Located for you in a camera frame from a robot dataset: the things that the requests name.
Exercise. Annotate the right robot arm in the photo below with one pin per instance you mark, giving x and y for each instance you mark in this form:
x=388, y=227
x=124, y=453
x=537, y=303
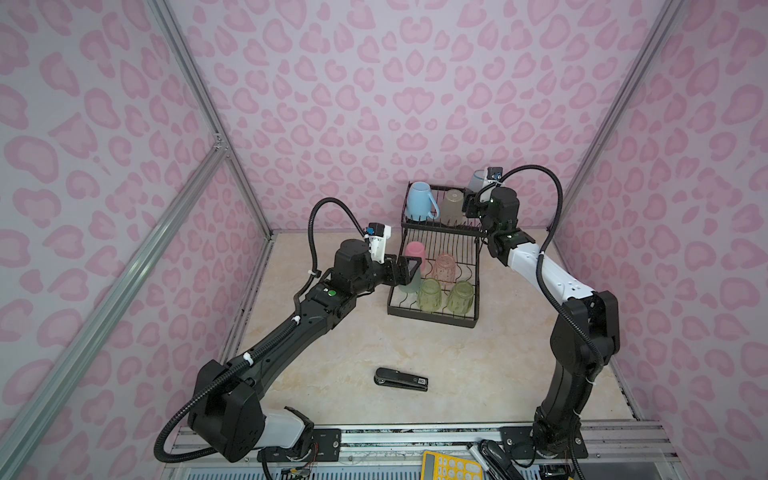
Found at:
x=586, y=331

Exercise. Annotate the black stapler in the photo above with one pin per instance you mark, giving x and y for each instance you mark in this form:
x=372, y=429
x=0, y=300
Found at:
x=393, y=378

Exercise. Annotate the opaque pink plastic cup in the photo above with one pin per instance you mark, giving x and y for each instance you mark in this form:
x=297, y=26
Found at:
x=416, y=249

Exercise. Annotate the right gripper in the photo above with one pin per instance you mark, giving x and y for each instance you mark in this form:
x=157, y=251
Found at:
x=471, y=205

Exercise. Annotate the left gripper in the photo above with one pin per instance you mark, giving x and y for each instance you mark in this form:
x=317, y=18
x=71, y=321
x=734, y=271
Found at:
x=404, y=276

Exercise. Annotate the clear pink plastic cup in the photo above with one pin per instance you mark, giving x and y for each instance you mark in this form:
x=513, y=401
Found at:
x=445, y=268

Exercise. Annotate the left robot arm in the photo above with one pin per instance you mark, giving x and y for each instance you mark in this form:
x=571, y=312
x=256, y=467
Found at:
x=226, y=410

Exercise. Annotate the black wire dish rack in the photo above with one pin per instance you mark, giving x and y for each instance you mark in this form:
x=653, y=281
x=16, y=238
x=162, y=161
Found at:
x=435, y=230

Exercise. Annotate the green cup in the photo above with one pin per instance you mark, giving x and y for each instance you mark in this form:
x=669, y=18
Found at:
x=451, y=213
x=461, y=298
x=430, y=295

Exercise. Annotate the black tool front rail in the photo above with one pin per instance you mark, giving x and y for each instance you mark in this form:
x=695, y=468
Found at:
x=500, y=465

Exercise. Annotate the teal textured cup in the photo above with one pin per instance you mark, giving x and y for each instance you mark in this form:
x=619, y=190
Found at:
x=479, y=180
x=412, y=287

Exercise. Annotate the yellow calculator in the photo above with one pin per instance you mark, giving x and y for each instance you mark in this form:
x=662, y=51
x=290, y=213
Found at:
x=437, y=466

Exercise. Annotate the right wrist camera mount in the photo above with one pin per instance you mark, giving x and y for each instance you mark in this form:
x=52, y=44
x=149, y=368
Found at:
x=494, y=174

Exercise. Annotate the white mug blue handle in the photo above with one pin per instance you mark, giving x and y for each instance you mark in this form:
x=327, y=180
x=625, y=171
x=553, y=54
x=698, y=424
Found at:
x=421, y=204

